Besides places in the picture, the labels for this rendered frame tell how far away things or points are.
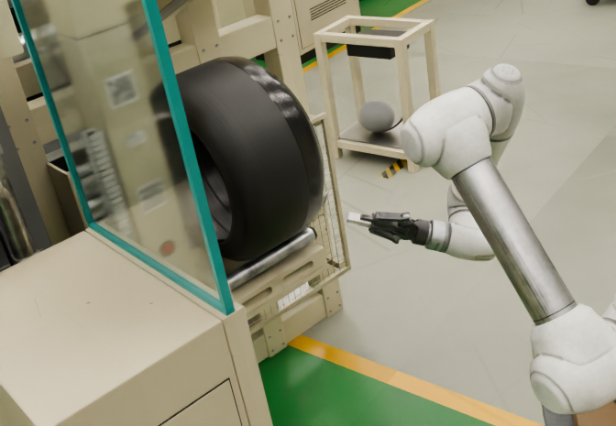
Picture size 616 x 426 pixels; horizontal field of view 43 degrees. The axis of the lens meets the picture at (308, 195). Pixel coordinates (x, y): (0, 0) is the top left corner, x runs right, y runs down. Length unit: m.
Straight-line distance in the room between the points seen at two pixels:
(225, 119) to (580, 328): 0.96
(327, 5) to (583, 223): 3.54
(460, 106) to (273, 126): 0.50
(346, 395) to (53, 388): 1.85
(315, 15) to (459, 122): 4.98
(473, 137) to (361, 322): 1.79
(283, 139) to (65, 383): 0.91
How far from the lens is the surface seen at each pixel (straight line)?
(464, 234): 2.28
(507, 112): 1.85
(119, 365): 1.39
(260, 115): 2.01
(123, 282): 1.61
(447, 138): 1.75
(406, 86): 4.32
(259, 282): 2.23
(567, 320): 1.76
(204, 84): 2.06
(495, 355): 3.21
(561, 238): 3.88
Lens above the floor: 2.09
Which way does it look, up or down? 28 degrees down
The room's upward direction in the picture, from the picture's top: 10 degrees counter-clockwise
